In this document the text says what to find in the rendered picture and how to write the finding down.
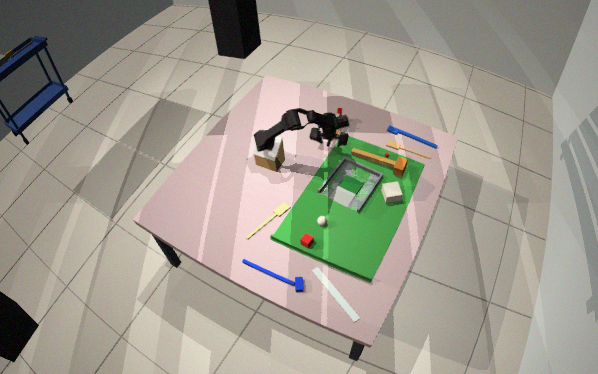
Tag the red cube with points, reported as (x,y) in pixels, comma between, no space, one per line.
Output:
(307,240)

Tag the green mat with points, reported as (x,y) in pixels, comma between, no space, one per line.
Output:
(355,240)

